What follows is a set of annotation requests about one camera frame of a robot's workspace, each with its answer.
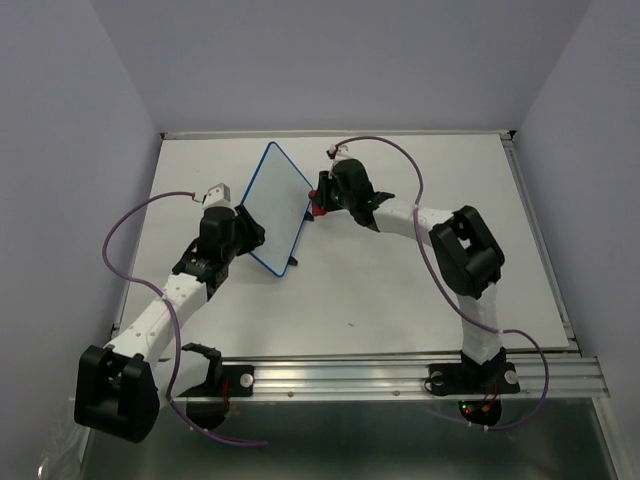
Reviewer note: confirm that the blue-edged small whiteboard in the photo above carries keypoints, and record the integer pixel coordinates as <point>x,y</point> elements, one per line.
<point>277,198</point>

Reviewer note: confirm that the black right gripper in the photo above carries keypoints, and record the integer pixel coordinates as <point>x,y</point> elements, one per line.
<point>325,180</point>

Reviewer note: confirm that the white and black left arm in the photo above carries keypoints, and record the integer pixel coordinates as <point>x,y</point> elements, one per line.
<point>116,392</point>

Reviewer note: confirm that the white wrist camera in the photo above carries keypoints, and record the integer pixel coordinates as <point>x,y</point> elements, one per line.
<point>338,152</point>
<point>218,195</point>

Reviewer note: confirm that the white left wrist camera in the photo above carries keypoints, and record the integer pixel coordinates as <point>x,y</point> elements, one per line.
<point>218,195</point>

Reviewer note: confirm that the aluminium front mounting rail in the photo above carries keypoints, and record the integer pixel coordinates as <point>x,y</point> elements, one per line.
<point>385,378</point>

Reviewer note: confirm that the white table edge rail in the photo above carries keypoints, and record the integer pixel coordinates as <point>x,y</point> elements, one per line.
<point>214,135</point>

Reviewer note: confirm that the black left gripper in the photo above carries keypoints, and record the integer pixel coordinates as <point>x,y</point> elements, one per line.
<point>253,232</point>

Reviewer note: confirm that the black whiteboard eraser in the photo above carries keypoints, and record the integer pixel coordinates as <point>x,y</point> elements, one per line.
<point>317,208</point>

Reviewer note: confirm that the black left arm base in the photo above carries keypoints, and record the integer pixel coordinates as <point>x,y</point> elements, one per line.
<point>208,383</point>

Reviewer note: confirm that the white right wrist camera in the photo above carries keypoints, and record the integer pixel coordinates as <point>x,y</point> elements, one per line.
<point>338,152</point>

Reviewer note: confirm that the metal wire whiteboard stand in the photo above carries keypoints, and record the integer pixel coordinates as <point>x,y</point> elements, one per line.
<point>295,261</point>

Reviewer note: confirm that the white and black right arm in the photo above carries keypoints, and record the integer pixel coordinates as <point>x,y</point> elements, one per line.
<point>468,257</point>

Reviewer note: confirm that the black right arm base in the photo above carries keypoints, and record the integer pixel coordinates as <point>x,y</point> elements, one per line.
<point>480,386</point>

